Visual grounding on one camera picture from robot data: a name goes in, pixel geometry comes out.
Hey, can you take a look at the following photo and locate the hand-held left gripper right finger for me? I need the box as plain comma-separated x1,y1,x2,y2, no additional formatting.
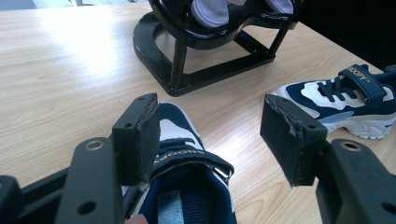
259,93,329,188

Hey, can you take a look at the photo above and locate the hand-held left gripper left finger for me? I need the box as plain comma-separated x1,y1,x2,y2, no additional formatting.
111,92,162,188

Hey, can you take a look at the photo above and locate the red and black shoe rack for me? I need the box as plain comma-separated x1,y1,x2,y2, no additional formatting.
132,0,303,98

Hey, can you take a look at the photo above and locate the pale pink shoe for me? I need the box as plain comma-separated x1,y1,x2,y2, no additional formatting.
190,0,232,30
264,0,295,15

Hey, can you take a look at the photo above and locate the navy and white sneaker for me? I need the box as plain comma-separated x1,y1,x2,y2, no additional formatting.
123,102,238,224
271,63,396,140

